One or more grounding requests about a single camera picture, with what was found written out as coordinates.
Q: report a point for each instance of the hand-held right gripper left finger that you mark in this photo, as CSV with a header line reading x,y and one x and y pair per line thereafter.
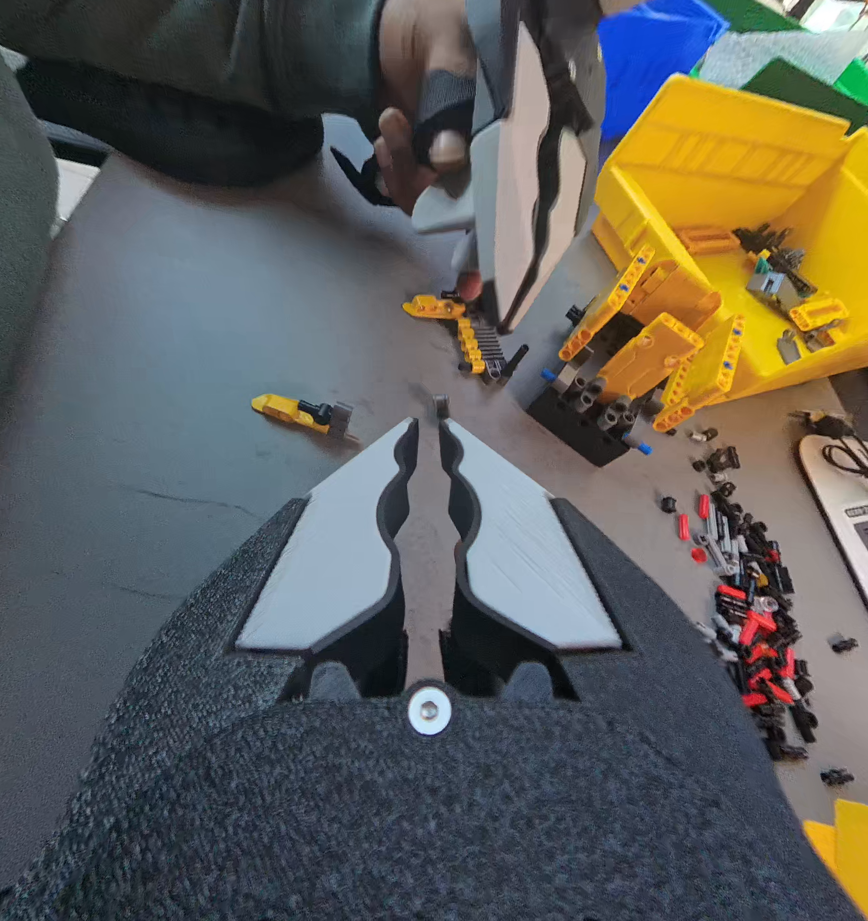
x,y
326,576

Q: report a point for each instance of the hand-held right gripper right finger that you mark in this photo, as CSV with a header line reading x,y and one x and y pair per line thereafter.
x,y
535,576

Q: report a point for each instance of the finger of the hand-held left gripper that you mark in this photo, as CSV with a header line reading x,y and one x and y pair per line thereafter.
x,y
509,187
585,159

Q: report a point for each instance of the small yellow lego subassembly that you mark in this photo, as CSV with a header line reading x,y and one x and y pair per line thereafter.
x,y
298,415

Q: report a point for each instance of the grey lego connector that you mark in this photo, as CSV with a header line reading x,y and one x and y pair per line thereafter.
x,y
441,409

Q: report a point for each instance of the yellow black lego model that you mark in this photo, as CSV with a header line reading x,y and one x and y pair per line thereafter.
x,y
643,360

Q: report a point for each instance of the person's left forearm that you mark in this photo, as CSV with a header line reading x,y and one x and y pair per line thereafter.
x,y
190,58

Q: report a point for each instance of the yellow lego subassembly with rack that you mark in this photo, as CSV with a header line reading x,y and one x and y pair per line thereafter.
x,y
470,338

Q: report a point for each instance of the black lego parts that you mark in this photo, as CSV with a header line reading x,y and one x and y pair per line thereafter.
x,y
780,252

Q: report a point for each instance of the grey lego piece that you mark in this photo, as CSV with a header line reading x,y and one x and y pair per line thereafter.
x,y
768,281

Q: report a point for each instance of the pile of small lego pins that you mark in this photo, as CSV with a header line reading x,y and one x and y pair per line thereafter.
x,y
751,619

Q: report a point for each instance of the short yellow lego beam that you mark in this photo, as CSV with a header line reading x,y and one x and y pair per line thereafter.
x,y
820,311

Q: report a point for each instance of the person's left hand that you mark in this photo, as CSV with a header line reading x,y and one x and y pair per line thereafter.
x,y
420,58

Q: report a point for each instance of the large yellow storage bin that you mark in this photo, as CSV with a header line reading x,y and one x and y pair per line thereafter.
x,y
664,173

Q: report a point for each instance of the blue storage bin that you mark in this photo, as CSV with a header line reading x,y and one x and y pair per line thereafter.
x,y
650,51

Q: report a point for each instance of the clear plastic bag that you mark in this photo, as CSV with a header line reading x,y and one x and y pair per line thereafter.
x,y
758,58

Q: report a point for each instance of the green storage bin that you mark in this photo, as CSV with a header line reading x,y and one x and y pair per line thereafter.
x,y
830,94

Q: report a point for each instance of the white book stand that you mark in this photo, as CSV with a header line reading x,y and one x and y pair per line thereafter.
x,y
837,533

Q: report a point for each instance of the yellow bin with small parts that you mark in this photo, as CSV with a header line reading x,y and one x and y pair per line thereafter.
x,y
859,864

